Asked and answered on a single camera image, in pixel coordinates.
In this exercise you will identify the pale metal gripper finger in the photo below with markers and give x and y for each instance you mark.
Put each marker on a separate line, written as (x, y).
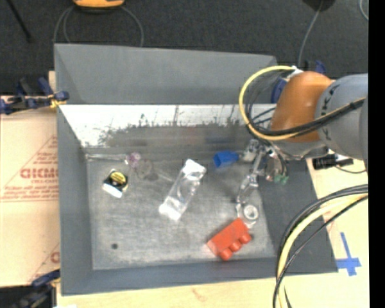
(247, 188)
(251, 151)

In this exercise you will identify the blue plastic block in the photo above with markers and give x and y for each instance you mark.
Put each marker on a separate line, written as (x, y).
(225, 159)

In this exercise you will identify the red toy brick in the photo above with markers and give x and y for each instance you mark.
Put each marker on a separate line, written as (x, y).
(229, 241)

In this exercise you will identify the clear plastic box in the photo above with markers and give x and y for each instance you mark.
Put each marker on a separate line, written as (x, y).
(183, 191)

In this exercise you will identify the grey metal bin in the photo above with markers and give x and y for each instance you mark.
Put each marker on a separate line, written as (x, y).
(154, 236)

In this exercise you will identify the clear glass thing, purple tint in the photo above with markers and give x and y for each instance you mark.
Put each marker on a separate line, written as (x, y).
(141, 167)

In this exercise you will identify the black and yellow tape measure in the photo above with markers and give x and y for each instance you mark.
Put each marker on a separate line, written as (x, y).
(116, 182)

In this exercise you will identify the brown cardboard board, red print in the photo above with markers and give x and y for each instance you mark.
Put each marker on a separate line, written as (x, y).
(25, 223)

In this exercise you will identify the black cylinder on white bracket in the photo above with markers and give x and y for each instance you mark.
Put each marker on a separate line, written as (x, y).
(327, 162)

